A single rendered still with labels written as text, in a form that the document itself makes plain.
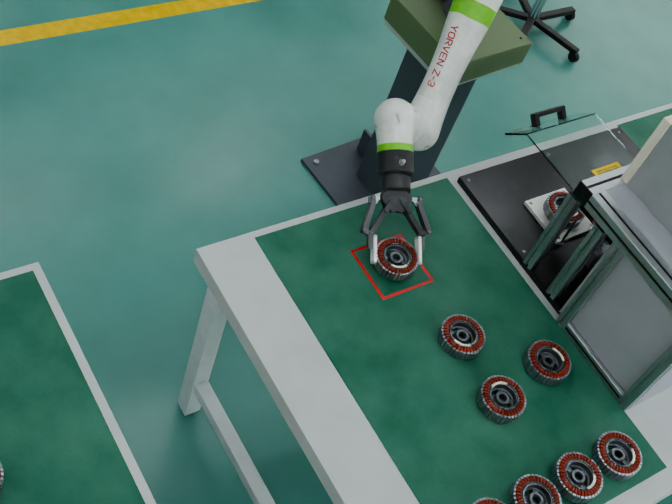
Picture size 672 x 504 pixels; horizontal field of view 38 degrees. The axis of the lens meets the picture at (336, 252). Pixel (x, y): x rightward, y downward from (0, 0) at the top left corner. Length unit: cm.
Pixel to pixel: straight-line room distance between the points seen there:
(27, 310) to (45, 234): 109
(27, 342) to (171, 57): 197
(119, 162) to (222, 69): 66
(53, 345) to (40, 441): 22
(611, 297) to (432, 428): 53
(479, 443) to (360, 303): 43
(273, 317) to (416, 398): 38
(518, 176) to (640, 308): 63
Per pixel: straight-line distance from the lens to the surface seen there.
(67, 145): 353
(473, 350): 233
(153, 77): 381
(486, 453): 225
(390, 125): 242
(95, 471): 203
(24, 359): 215
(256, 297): 229
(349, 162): 367
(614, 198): 234
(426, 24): 301
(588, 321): 247
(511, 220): 265
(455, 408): 227
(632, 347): 240
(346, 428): 216
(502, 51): 305
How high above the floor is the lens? 260
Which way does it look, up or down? 50 degrees down
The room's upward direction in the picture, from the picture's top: 23 degrees clockwise
